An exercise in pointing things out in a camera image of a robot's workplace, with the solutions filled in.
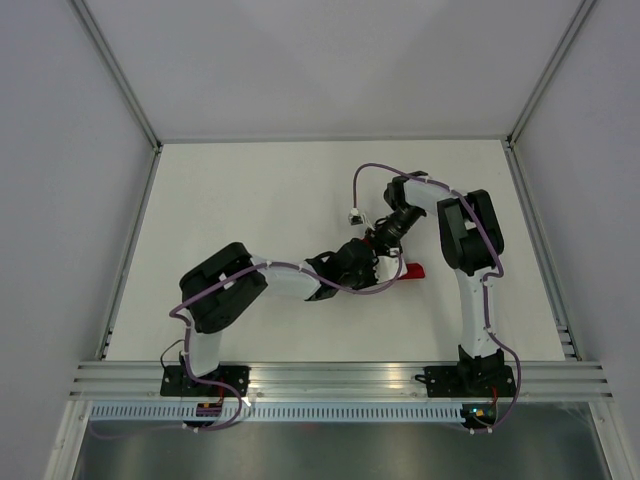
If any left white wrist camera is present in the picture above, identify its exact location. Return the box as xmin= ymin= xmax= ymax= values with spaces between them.
xmin=374 ymin=248 xmax=408 ymax=284

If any slotted white cable duct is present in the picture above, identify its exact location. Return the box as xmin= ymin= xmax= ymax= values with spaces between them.
xmin=90 ymin=401 xmax=463 ymax=423

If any red cloth napkin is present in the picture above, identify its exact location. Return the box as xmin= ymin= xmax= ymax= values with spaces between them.
xmin=360 ymin=237 xmax=427 ymax=281

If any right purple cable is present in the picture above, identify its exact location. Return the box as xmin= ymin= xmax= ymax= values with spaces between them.
xmin=351 ymin=163 xmax=524 ymax=436

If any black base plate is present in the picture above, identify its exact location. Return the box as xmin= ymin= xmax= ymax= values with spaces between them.
xmin=413 ymin=366 xmax=516 ymax=398
xmin=160 ymin=365 xmax=250 ymax=398

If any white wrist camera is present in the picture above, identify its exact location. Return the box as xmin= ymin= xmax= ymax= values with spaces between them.
xmin=348 ymin=207 xmax=371 ymax=228
xmin=374 ymin=248 xmax=408 ymax=284

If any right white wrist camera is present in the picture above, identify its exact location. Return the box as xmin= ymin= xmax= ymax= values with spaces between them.
xmin=348 ymin=207 xmax=371 ymax=228

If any left aluminium frame post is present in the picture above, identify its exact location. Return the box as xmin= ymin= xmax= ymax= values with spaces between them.
xmin=68 ymin=0 xmax=162 ymax=151

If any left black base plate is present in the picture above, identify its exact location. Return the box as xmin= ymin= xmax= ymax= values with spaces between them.
xmin=160 ymin=365 xmax=250 ymax=398

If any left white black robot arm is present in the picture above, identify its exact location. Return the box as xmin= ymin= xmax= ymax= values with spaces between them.
xmin=179 ymin=238 xmax=379 ymax=396

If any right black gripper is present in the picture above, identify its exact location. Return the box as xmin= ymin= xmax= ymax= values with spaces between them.
xmin=364 ymin=204 xmax=423 ymax=262

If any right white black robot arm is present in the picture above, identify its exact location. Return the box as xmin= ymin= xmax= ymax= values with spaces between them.
xmin=366 ymin=171 xmax=512 ymax=397

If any aluminium front rail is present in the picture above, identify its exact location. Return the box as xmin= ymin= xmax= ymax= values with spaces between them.
xmin=68 ymin=361 xmax=613 ymax=402

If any right aluminium frame post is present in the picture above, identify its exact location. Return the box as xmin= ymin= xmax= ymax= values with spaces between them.
xmin=504 ymin=0 xmax=599 ymax=150

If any purple cable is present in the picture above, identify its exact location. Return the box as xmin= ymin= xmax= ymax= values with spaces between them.
xmin=88 ymin=249 xmax=405 ymax=441
xmin=351 ymin=163 xmax=524 ymax=436

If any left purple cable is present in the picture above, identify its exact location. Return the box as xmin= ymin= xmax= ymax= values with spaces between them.
xmin=88 ymin=249 xmax=405 ymax=441

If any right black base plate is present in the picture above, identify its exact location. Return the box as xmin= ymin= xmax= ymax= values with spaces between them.
xmin=413 ymin=366 xmax=516 ymax=398

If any aluminium frame post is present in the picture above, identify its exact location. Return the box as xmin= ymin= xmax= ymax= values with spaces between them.
xmin=68 ymin=0 xmax=162 ymax=151
xmin=504 ymin=0 xmax=599 ymax=150

